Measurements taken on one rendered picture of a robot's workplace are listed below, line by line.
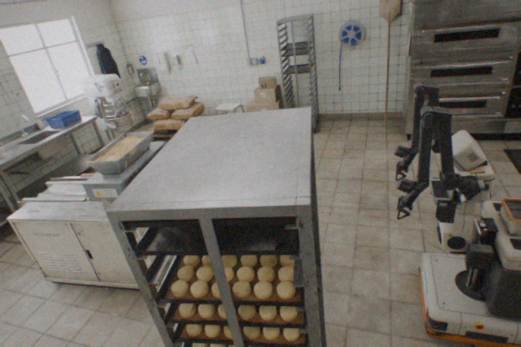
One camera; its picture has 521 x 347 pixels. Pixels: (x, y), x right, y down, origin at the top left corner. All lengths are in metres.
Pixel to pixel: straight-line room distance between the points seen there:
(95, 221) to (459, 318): 2.66
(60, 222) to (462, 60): 4.84
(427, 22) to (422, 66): 0.53
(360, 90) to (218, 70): 2.69
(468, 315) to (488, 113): 3.35
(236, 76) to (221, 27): 0.89
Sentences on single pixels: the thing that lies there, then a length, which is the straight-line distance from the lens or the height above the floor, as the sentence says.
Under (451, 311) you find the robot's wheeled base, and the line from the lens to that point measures 2.59.
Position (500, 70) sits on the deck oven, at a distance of 5.22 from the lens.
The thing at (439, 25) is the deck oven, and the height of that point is 1.57.
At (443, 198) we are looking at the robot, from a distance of 2.18.
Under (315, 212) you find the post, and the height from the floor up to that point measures 1.35.
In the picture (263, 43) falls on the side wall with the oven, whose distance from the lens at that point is 6.26.
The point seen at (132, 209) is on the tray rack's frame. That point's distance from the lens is 0.82.
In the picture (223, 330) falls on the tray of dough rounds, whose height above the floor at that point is 1.32.
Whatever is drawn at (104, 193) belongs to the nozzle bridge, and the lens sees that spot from 2.67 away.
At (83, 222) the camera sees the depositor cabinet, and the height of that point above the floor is 0.82.
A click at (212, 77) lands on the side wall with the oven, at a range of 6.78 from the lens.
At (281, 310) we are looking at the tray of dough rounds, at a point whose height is 1.42.
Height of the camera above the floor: 2.22
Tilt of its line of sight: 28 degrees down
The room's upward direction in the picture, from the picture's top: 9 degrees counter-clockwise
